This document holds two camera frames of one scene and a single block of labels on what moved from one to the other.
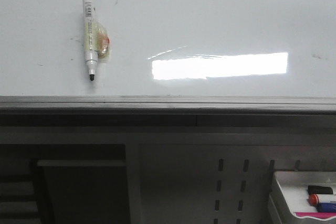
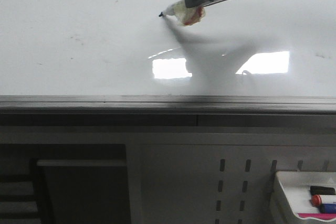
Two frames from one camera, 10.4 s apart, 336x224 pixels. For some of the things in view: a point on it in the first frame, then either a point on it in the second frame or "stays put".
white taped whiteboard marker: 96,41 -> 184,15
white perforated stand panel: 216,175 stays put
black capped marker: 314,189 stays put
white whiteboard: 180,42 stays put
